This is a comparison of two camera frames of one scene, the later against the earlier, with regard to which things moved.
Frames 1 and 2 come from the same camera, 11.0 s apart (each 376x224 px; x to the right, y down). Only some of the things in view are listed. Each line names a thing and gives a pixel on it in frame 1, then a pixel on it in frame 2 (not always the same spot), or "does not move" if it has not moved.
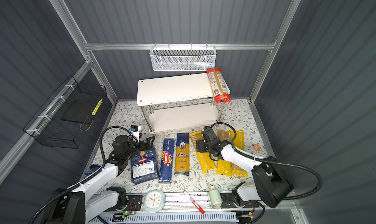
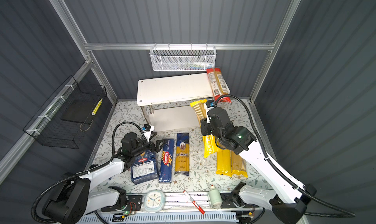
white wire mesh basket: x=182 y=58 does not move
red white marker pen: x=187 y=195 does not move
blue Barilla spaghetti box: x=165 y=173 does not move
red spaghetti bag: x=220 y=88 does not move
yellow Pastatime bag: x=205 y=159 → x=209 y=141
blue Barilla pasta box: x=144 y=166 does not move
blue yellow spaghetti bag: x=182 y=154 does not move
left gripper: x=148 y=145 → x=152 y=147
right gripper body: x=203 y=146 → x=205 y=128
